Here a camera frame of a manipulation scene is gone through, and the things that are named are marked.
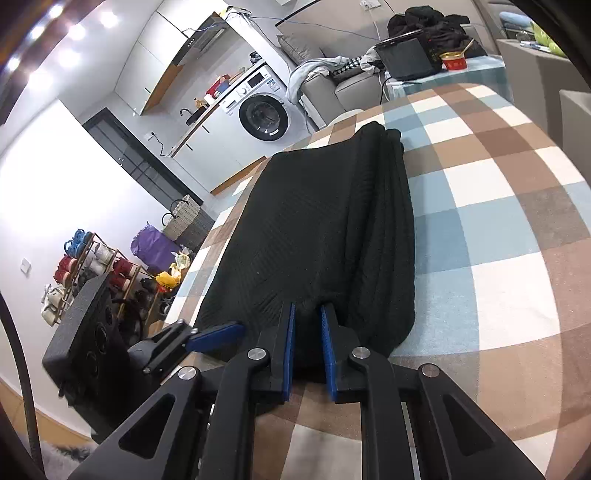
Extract grey fluffy rug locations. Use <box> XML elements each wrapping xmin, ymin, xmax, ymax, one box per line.
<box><xmin>41</xmin><ymin>440</ymin><xmax>101</xmax><ymax>463</ymax></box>

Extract kitchen counter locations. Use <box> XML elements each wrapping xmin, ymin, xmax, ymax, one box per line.
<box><xmin>170</xmin><ymin>60</ymin><xmax>260</xmax><ymax>158</ymax></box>

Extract brown blue plaid blanket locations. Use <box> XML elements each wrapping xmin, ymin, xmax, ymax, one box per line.
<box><xmin>164</xmin><ymin>83</ymin><xmax>591</xmax><ymax>480</ymax></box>

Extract yellow bag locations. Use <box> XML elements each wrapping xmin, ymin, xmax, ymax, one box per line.
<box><xmin>156</xmin><ymin>270</ymin><xmax>182</xmax><ymax>293</ymax></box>

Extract checkered pillow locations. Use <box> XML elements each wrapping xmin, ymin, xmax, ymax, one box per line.
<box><xmin>330</xmin><ymin>55</ymin><xmax>371</xmax><ymax>85</ymax></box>

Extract grey armchair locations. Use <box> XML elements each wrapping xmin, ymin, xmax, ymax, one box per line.
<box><xmin>496</xmin><ymin>39</ymin><xmax>591</xmax><ymax>154</ymax></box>

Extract black laptop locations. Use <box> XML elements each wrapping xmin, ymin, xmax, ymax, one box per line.
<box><xmin>375</xmin><ymin>30</ymin><xmax>445</xmax><ymax>80</ymax></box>

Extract black door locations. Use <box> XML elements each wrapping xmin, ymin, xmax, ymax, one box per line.
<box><xmin>83</xmin><ymin>107</ymin><xmax>205</xmax><ymax>207</ymax></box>

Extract pile of black clothes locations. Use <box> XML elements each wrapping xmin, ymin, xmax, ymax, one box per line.
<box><xmin>387</xmin><ymin>6</ymin><xmax>486</xmax><ymax>59</ymax></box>

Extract grey sofa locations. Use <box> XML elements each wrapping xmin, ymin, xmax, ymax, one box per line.
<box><xmin>277</xmin><ymin>21</ymin><xmax>486</xmax><ymax>126</ymax></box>

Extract white wall cabinet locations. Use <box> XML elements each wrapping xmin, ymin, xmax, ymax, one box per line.
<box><xmin>115</xmin><ymin>0</ymin><xmax>232</xmax><ymax>117</ymax></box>

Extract wooden shoe rack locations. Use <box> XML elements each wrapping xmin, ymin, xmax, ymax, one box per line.
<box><xmin>41</xmin><ymin>231</ymin><xmax>145</xmax><ymax>329</ymax></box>

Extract red box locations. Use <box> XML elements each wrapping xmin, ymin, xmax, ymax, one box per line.
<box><xmin>205</xmin><ymin>76</ymin><xmax>232</xmax><ymax>99</ymax></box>

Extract wicker basket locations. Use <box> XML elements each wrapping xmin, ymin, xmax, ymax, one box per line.
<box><xmin>163</xmin><ymin>195</ymin><xmax>214</xmax><ymax>253</ymax></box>

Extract green cloth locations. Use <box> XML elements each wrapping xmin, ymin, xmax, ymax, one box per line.
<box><xmin>531</xmin><ymin>21</ymin><xmax>567</xmax><ymax>59</ymax></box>

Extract grey white clothes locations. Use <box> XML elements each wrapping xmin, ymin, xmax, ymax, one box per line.
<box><xmin>287</xmin><ymin>55</ymin><xmax>385</xmax><ymax>100</ymax></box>

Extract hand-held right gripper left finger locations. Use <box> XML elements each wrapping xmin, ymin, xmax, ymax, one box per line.
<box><xmin>69</xmin><ymin>302</ymin><xmax>297</xmax><ymax>480</ymax></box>

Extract light blue cloth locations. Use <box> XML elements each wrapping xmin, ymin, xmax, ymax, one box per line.
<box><xmin>500</xmin><ymin>11</ymin><xmax>533</xmax><ymax>41</ymax></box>

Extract range hood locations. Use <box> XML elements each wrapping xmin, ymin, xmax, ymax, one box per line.
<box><xmin>171</xmin><ymin>16</ymin><xmax>230</xmax><ymax>71</ymax></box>

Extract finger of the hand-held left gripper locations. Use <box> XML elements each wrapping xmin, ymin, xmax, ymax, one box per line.
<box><xmin>143</xmin><ymin>319</ymin><xmax>246</xmax><ymax>375</ymax></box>

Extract black knit sweater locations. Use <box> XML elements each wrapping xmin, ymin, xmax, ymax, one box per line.
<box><xmin>194</xmin><ymin>121</ymin><xmax>416</xmax><ymax>371</ymax></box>

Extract purple bag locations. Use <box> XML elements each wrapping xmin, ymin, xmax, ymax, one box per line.
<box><xmin>131</xmin><ymin>222</ymin><xmax>182</xmax><ymax>276</ymax></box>

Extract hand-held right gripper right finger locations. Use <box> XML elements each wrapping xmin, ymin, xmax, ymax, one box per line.
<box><xmin>320</xmin><ymin>302</ymin><xmax>546</xmax><ymax>480</ymax></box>

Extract white stool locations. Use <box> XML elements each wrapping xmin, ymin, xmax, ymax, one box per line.
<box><xmin>328</xmin><ymin>109</ymin><xmax>366</xmax><ymax>128</ymax></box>

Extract white washing machine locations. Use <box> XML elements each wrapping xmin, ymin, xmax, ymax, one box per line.
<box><xmin>218</xmin><ymin>60</ymin><xmax>311</xmax><ymax>142</ymax></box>

